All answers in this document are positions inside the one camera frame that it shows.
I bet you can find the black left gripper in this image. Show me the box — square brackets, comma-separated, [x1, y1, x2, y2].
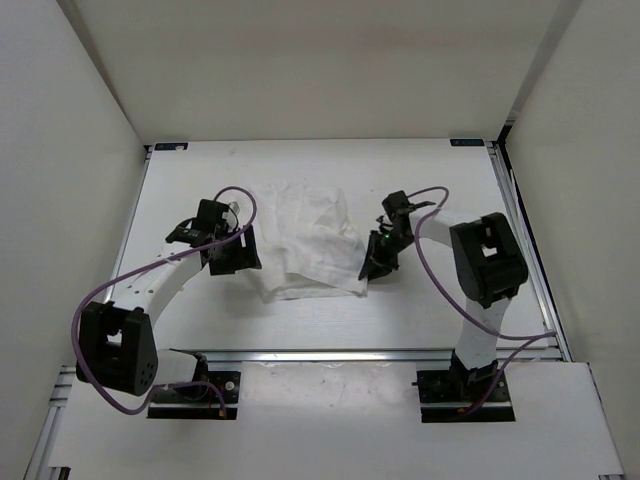
[209, 224, 261, 275]

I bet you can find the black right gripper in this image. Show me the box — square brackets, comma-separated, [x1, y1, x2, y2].
[357, 229, 418, 283]

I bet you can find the white fabric skirt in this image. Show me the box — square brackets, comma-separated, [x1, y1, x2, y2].
[247, 182, 368, 303]

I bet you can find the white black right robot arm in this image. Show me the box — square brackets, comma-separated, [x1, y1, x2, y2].
[359, 207, 528, 400]

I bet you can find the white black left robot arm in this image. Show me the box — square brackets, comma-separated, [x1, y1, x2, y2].
[72, 220, 261, 400]

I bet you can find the blue label sticker left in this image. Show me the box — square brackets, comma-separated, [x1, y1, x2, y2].
[154, 142, 189, 151]

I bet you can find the blue label sticker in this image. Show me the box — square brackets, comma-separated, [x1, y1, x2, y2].
[450, 138, 485, 147]
[154, 142, 189, 151]

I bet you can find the blue label sticker right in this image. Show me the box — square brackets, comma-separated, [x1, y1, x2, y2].
[450, 138, 485, 147]

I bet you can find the white front cover board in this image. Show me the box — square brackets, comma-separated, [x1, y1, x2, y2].
[50, 362, 623, 479]

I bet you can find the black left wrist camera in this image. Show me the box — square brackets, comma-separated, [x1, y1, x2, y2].
[165, 199, 239, 248]

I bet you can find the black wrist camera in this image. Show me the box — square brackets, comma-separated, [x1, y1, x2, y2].
[376, 190, 435, 228]
[165, 199, 239, 248]

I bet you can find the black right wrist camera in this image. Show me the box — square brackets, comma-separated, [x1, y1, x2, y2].
[376, 190, 435, 228]

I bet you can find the aluminium table edge rail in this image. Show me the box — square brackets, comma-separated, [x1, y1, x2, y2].
[169, 349, 561, 364]

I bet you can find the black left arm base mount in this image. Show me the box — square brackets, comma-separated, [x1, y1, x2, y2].
[147, 370, 241, 420]

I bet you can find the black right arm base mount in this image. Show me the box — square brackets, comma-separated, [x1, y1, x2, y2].
[412, 370, 516, 424]

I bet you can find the aluminium right frame rail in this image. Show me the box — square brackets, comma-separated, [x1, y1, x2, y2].
[487, 142, 573, 362]

